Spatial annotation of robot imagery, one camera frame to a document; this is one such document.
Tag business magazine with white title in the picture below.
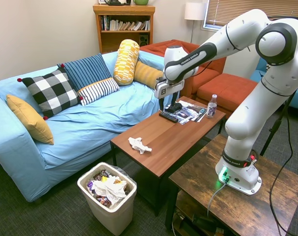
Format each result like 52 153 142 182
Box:
188 104 207 123

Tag crumpled white plastic bag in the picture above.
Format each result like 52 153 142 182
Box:
92 176 128 205

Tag yellow white patterned bolster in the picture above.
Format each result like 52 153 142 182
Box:
112 39 140 86

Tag orange armchair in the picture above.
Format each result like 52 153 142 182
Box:
139 39 227 101

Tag plain mustard yellow pillow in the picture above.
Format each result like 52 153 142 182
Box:
5 94 54 146

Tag grey base cable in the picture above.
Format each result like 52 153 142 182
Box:
207 182 228 217

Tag clear plastic drink bottle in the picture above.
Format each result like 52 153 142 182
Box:
206 94 218 119

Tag black camera tripod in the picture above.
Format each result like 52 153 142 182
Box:
259 93 297 157

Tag beige plastic trash bin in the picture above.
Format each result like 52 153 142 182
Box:
77 162 137 236

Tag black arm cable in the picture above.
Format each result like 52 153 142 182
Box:
268 16 298 236

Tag white tissue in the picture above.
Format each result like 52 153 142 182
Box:
128 137 153 155

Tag dark cover magazine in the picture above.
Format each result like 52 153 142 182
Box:
172 99 201 125

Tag wooden bookshelf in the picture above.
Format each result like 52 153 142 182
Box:
92 4 156 54

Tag blue striped pillow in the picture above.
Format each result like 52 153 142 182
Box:
56 53 112 92

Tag rustic dark wood side table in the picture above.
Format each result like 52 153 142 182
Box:
164 134 298 236

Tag white shade floor lamp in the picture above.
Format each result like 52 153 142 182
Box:
184 2 207 44

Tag black tv remote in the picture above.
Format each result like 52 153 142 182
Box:
159 111 179 123

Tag orange ottoman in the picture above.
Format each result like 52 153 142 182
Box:
196 73 259 118

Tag mustard ribbed bolster pillow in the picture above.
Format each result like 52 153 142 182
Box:
133 60 164 89

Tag white navy striped pillow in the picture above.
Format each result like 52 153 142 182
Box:
77 77 120 107

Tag reddish wooden coffee table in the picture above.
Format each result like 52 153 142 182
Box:
110 95 227 217

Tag black game controller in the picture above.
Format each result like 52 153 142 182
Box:
164 102 183 113

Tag light blue covered sofa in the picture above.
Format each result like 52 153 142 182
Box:
0 51 181 203

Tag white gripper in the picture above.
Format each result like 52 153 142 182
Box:
154 78 185 112

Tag black white checkered pillow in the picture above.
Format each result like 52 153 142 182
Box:
17 63 83 120

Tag wooden window blinds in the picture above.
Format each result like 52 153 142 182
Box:
203 0 298 31

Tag row of paperback books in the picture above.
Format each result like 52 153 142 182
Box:
100 15 151 31

